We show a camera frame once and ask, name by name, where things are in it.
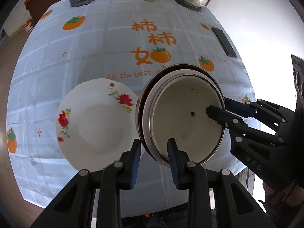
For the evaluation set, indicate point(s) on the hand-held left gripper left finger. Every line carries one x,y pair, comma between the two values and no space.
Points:
135,163

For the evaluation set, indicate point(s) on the white plastic bucket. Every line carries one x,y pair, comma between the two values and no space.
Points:
28,27

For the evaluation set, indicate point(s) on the white plate with red flowers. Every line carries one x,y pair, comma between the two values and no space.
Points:
99,128

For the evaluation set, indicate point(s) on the person's right hand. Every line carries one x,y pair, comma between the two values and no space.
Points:
273,191

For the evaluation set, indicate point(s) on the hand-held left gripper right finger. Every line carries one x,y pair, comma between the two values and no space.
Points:
173,163

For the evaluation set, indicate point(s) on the white enamel bowl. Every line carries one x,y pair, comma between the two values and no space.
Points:
180,104

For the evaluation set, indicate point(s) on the persimmon print tablecloth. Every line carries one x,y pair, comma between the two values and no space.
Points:
83,52

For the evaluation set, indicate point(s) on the black smartphone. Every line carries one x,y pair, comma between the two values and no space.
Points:
224,42

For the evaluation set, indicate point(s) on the stainless steel bowl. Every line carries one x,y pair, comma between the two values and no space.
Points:
180,69

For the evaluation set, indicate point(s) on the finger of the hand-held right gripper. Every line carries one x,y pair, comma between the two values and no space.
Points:
220,116
237,108

